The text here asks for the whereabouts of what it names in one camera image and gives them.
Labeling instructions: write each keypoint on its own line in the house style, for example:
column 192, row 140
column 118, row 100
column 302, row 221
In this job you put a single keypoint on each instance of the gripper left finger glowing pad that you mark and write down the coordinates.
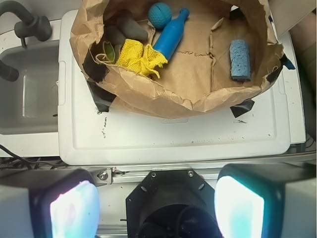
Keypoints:
column 48, row 204

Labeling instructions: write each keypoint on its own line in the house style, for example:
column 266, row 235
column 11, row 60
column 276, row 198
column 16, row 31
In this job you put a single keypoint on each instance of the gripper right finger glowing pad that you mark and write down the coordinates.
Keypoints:
column 276, row 200

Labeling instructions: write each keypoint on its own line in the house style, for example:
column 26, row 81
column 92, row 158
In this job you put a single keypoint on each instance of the blue sponge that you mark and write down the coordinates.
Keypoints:
column 240, row 60

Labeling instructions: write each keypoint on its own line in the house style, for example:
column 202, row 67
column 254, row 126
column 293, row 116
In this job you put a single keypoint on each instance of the white plastic bin lid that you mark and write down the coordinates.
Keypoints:
column 88, row 137

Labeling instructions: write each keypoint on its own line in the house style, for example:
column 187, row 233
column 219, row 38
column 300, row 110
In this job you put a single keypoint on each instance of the grey sink basin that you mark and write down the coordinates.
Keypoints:
column 29, row 104

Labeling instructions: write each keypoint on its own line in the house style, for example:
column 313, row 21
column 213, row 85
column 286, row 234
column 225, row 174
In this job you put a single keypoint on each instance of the green toy with band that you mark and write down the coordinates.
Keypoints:
column 107, row 54

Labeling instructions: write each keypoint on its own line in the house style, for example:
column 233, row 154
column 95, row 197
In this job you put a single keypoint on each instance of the brown paper bag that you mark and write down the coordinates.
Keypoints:
column 197, row 79

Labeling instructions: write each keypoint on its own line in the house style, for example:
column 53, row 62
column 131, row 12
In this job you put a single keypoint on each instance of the yellow knitted cloth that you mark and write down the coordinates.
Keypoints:
column 141, row 59

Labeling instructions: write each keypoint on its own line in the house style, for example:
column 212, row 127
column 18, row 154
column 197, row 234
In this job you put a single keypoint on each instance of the blue plastic bottle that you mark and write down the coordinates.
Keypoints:
column 171, row 35

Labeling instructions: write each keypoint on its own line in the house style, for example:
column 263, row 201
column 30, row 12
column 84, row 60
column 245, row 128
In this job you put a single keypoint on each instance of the dark grey faucet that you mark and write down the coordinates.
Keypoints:
column 30, row 25

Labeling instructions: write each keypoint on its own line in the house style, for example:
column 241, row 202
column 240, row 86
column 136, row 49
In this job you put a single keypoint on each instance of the blue textured ball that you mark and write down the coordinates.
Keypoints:
column 159, row 15

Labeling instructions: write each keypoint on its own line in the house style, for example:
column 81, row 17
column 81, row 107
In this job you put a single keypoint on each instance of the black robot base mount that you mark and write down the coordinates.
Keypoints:
column 172, row 204

